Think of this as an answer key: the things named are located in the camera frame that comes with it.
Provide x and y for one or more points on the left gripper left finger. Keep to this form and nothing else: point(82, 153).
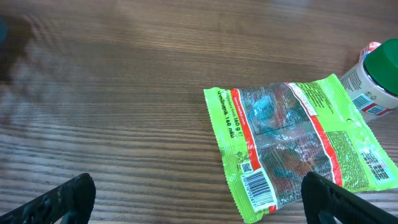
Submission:
point(72, 202)

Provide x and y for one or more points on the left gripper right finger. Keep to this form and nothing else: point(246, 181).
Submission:
point(325, 202)

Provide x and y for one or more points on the green candy bag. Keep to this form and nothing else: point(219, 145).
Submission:
point(271, 136)

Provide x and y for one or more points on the green lid jar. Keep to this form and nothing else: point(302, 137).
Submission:
point(372, 82)

